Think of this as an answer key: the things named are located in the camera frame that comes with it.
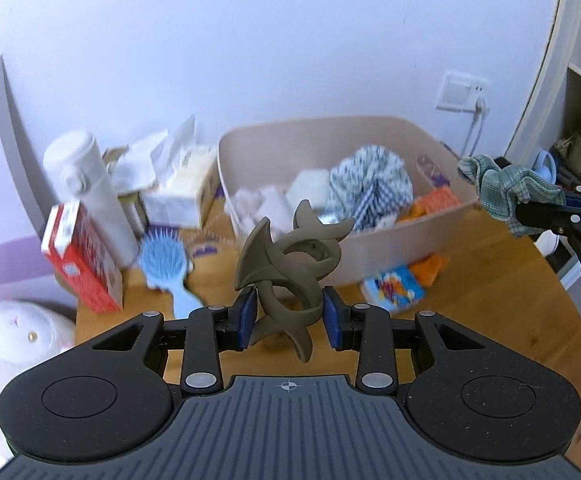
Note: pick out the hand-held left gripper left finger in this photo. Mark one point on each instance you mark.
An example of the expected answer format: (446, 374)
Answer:
(245, 320)

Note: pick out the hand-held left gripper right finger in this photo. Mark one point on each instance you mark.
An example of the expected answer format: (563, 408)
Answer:
(333, 322)

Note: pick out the green checked cloth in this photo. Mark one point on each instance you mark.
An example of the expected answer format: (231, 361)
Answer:
(500, 185)

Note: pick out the brown spiral plastic toy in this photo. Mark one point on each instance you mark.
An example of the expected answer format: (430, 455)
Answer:
(280, 265)

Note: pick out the beige plastic basket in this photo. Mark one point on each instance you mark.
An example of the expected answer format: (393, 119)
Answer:
(320, 145)

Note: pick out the wooden desktop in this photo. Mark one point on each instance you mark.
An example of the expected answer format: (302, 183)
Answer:
(470, 280)

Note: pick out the olive crumpled cloth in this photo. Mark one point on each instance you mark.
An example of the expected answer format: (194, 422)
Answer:
(580, 152)

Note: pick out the light blue item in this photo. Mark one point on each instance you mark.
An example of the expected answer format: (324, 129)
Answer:
(545, 165)

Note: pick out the colourful snack packet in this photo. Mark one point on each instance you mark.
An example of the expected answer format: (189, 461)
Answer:
(393, 290)

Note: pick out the blue hairbrush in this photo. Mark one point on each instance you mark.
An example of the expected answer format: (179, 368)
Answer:
(163, 260)

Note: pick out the orange soft item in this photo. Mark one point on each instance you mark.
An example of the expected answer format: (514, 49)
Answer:
(430, 267)

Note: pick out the orange cloth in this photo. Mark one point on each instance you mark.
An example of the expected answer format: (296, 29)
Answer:
(435, 202)

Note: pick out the beige shelf unit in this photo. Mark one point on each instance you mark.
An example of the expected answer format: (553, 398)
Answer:
(545, 85)

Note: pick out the white fluffy cloth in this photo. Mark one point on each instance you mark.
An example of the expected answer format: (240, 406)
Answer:
(250, 202)

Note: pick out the white tissue pack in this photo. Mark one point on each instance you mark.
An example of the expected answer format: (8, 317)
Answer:
(175, 200)

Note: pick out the blue floral cloth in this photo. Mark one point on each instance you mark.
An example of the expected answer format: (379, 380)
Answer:
(370, 185)

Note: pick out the brown tissue box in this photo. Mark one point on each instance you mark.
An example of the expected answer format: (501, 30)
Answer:
(130, 206)

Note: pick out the red printed box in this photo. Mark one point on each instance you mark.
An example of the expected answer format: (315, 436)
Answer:
(85, 260)

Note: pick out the white thermos bottle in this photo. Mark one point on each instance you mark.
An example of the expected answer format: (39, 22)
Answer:
(95, 195)

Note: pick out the white plush toy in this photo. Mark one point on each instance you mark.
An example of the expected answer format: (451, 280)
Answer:
(15, 330)

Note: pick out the grey headboard panel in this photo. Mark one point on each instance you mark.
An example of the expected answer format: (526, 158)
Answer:
(10, 135)

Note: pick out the white wall socket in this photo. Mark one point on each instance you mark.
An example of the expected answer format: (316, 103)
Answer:
(458, 91)

